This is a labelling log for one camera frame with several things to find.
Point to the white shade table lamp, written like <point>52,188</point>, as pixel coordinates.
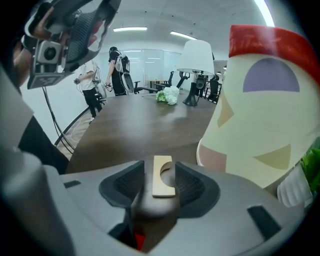
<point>195,57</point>

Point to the black office chair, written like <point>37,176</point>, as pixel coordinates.
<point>140,88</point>
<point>213,87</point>

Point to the ceiling light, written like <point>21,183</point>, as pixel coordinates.
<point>130,29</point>
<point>263,11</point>
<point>183,35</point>

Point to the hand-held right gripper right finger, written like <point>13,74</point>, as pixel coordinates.
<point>220,220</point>

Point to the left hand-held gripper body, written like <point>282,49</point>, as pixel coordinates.
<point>47,80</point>

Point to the beige wooden arch block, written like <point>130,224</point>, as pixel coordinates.
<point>157,180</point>

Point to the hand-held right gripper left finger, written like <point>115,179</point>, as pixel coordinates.
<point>95,205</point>

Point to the red wooden block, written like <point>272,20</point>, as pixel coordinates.
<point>140,241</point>

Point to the white artificial flower bouquet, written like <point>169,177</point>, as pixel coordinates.
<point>170,93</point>

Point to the potted green plant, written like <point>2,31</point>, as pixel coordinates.
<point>292,187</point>

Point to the beige fabric basket red lining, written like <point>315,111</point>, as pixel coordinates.
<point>262,120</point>

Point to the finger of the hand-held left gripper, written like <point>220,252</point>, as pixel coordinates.
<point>82,37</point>
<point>110,12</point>

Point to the person's left forearm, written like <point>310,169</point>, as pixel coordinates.
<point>21,57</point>

